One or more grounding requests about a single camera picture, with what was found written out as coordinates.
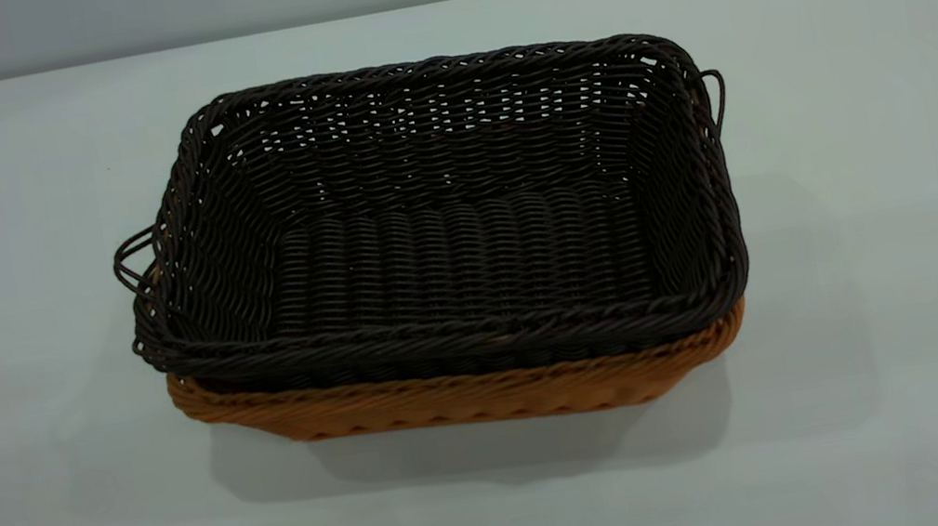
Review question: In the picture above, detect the orange woven basket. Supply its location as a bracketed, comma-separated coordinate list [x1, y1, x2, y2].
[126, 97, 762, 480]

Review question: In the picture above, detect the dark brown woven basket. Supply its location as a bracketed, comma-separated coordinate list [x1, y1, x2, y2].
[89, 11, 765, 430]

